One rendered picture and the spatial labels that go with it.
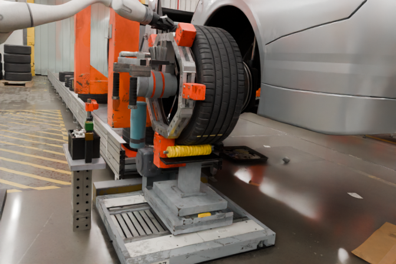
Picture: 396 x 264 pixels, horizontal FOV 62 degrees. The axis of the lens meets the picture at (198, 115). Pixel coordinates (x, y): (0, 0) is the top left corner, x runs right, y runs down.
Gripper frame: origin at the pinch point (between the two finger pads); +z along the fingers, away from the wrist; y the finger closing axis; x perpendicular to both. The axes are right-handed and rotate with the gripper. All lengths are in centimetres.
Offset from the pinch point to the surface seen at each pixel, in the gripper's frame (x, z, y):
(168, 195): -91, 6, -27
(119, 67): -21.1, -24.0, -22.6
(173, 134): -62, -8, -4
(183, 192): -91, 13, -21
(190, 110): -55, -15, 14
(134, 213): -98, 3, -53
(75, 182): -78, -32, -59
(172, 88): -38.0, -9.0, 0.1
